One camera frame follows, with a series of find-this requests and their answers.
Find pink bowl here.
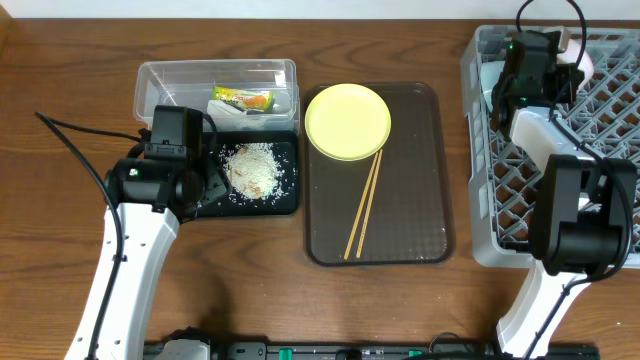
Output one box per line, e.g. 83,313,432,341
554,37,595,94

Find rice leftovers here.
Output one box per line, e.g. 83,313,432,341
219,143,294,207

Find light blue bowl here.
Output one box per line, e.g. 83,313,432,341
480,61,505,113

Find green yellow snack wrapper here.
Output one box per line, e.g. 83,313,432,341
212,86,274,112

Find yellow plate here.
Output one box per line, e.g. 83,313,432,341
304,83,391,161

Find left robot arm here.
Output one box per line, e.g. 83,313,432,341
66,139,229,359

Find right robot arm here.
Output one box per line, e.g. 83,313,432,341
481,60,637,359

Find grey dishwasher rack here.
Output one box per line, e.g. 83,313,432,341
460,25,639,268

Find clear plastic bin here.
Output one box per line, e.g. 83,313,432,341
133,59,300,133

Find right wooden chopstick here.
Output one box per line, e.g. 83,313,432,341
356,149,384,259

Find brown plastic tray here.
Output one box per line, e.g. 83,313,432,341
302,82,455,267

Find black rail at table edge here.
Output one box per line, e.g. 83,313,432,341
142,327,601,360

